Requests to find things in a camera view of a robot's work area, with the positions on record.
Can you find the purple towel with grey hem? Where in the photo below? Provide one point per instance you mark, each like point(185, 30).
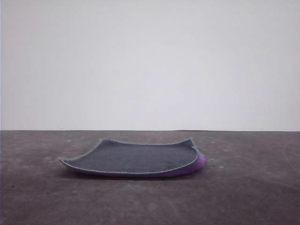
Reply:
point(140, 159)

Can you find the grey table cloth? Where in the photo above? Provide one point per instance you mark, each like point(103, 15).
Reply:
point(150, 201)

